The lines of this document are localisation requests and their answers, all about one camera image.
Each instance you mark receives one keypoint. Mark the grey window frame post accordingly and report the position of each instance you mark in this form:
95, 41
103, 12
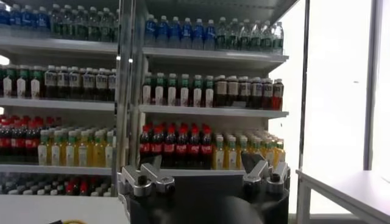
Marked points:
373, 91

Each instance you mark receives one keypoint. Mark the red-capped cola bottle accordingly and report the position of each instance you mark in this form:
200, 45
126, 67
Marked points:
17, 143
169, 147
194, 147
206, 147
4, 143
182, 147
157, 143
30, 143
144, 146

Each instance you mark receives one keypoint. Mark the blue water bottle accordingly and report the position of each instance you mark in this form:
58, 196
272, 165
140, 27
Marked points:
174, 31
150, 30
42, 19
198, 33
3, 16
15, 16
162, 30
28, 17
210, 33
186, 32

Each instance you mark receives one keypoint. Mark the white-capped red drink bottle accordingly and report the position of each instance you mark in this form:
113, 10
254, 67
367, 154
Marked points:
277, 94

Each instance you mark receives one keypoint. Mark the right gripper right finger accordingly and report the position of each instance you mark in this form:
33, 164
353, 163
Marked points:
259, 175

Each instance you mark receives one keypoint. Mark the beige-label dark drink bottle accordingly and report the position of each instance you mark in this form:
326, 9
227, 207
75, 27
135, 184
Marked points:
232, 91
221, 91

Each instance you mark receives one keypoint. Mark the black slanted frame pole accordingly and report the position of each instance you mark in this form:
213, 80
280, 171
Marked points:
303, 91

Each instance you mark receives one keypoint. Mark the light grey side table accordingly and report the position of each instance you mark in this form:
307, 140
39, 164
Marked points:
350, 185

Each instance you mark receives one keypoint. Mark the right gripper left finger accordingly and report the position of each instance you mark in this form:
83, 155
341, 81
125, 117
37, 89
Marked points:
143, 179

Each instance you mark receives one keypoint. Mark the green water bottle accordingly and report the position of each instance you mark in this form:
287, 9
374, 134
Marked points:
91, 23
78, 22
66, 21
255, 36
244, 36
233, 35
104, 24
267, 37
278, 38
55, 21
221, 35

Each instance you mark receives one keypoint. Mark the white-capped dark drink bottle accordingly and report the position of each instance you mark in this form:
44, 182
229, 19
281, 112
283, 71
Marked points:
256, 92
74, 82
111, 83
101, 83
50, 82
63, 82
243, 91
88, 83
267, 92

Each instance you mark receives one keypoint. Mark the grey metal shelf unit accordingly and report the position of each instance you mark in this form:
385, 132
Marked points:
61, 105
213, 111

